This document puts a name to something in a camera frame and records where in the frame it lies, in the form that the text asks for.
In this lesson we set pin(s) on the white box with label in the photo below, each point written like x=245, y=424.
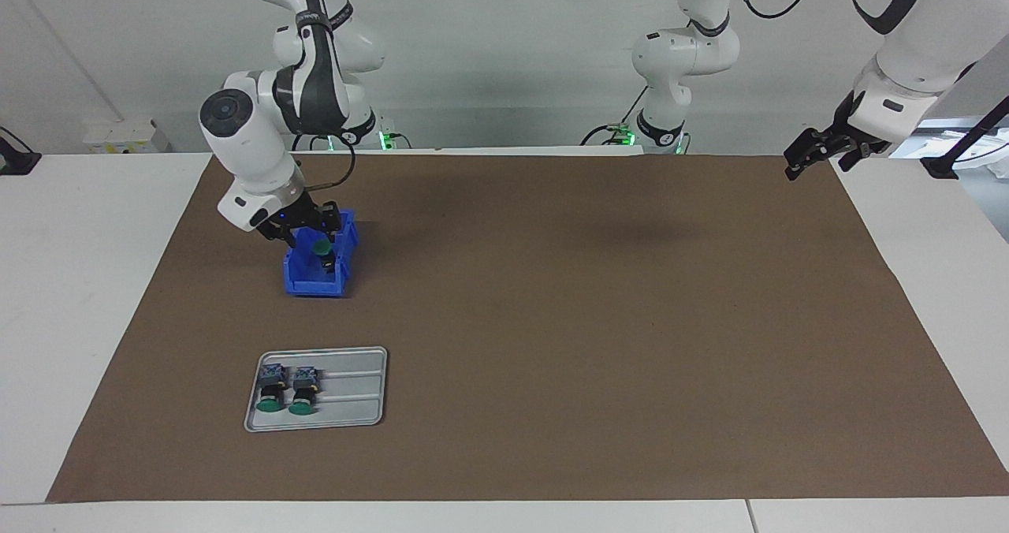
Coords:
x=126, y=135

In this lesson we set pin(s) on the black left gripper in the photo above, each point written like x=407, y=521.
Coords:
x=851, y=135

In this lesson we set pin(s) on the black table clamp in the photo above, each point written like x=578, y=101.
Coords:
x=16, y=161

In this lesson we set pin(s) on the brown table mat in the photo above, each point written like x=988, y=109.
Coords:
x=591, y=375

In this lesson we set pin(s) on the blue plastic storage bin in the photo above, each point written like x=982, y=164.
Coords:
x=311, y=285

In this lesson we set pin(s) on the green push button switch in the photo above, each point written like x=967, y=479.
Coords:
x=303, y=393
x=271, y=391
x=322, y=247

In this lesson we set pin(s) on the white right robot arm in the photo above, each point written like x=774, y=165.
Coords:
x=244, y=147

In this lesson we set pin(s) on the white sheet pile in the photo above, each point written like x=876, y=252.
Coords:
x=987, y=161

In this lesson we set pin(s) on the black camera stand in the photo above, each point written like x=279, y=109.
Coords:
x=966, y=143

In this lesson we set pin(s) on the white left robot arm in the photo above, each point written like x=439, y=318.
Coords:
x=914, y=68

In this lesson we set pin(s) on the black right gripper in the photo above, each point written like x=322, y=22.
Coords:
x=293, y=218

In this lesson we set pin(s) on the grey metal tray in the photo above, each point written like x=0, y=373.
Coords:
x=355, y=395

